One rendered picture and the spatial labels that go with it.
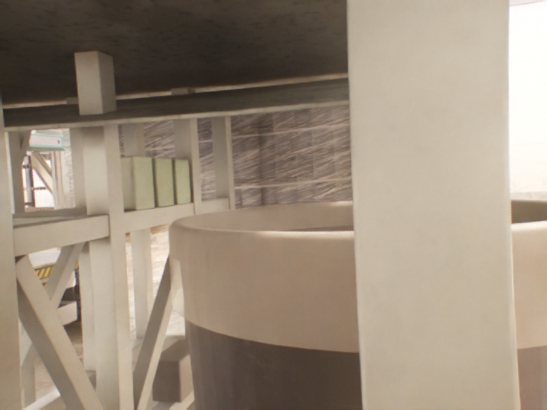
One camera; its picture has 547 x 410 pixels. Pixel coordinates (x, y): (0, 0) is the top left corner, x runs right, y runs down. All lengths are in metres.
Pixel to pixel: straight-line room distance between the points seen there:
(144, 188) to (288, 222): 0.24
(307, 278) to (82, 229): 0.40
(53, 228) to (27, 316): 0.10
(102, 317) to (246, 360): 0.39
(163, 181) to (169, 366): 0.31
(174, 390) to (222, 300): 0.56
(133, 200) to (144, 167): 0.06
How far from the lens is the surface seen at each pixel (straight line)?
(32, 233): 0.61
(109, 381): 0.77
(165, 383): 0.93
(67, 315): 2.38
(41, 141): 2.42
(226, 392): 0.42
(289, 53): 0.76
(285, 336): 0.35
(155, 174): 0.84
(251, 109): 0.53
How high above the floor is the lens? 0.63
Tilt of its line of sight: 3 degrees down
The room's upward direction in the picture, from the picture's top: 3 degrees counter-clockwise
